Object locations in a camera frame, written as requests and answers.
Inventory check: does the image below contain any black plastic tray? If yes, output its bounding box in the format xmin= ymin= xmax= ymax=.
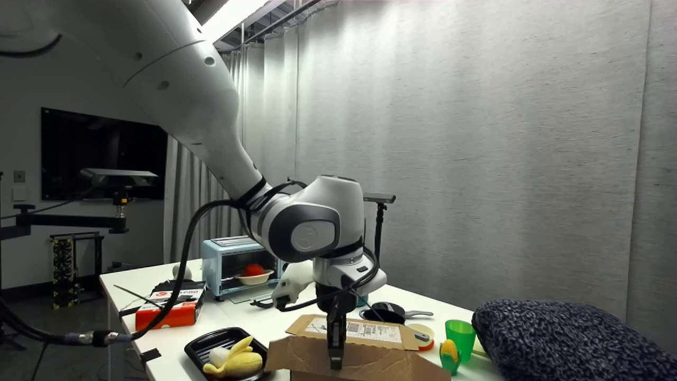
xmin=182 ymin=324 xmax=271 ymax=380

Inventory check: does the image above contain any black tape piece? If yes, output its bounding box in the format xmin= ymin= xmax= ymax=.
xmin=136 ymin=346 xmax=164 ymax=366

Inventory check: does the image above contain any yellow toy banana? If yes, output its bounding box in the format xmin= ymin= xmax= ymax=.
xmin=202 ymin=334 xmax=265 ymax=380

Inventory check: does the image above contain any black pot grey handle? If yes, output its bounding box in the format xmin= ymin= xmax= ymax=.
xmin=362 ymin=300 xmax=436 ymax=326

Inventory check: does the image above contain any orange box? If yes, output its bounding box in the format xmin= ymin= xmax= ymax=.
xmin=133 ymin=298 xmax=200 ymax=334

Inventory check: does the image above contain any black wall monitor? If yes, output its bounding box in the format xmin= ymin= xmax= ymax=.
xmin=39 ymin=107 xmax=170 ymax=203

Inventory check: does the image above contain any grey stereo camera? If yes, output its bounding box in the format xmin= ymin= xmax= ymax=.
xmin=79 ymin=165 xmax=162 ymax=207

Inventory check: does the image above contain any orange white tape roll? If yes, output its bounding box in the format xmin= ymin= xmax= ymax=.
xmin=410 ymin=322 xmax=438 ymax=353

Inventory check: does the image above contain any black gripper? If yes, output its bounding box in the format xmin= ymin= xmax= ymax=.
xmin=314 ymin=276 xmax=358 ymax=372

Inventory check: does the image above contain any light blue toaster oven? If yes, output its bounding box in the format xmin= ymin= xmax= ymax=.
xmin=202 ymin=236 xmax=289 ymax=303

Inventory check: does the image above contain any dark blue speckled cushion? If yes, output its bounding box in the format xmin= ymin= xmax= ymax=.
xmin=472 ymin=300 xmax=677 ymax=381

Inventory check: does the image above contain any green plastic cup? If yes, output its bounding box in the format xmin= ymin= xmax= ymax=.
xmin=444 ymin=318 xmax=479 ymax=366

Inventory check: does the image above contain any small green cup yellow ball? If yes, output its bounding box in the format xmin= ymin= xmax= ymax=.
xmin=438 ymin=337 xmax=462 ymax=376

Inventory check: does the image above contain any black camera stand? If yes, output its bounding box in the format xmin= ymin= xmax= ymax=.
xmin=362 ymin=191 xmax=398 ymax=284

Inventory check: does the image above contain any brown cardboard shipping box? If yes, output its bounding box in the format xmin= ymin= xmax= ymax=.
xmin=262 ymin=314 xmax=453 ymax=381

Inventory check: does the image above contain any ceiling light panel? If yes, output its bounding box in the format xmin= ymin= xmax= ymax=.
xmin=200 ymin=0 xmax=271 ymax=45

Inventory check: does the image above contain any white dish red food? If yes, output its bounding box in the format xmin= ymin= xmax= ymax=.
xmin=235 ymin=263 xmax=276 ymax=289

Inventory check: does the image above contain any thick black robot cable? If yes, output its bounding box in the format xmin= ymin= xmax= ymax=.
xmin=0 ymin=179 xmax=260 ymax=350

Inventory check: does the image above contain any grey curtain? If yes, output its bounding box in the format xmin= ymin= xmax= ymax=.
xmin=162 ymin=0 xmax=655 ymax=319

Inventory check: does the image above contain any black wire rack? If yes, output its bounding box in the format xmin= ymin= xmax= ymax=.
xmin=46 ymin=230 xmax=106 ymax=311

